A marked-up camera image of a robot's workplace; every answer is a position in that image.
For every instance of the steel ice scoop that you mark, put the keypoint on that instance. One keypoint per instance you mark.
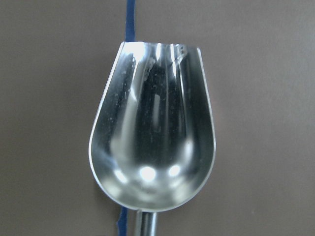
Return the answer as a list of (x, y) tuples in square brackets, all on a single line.
[(152, 145)]

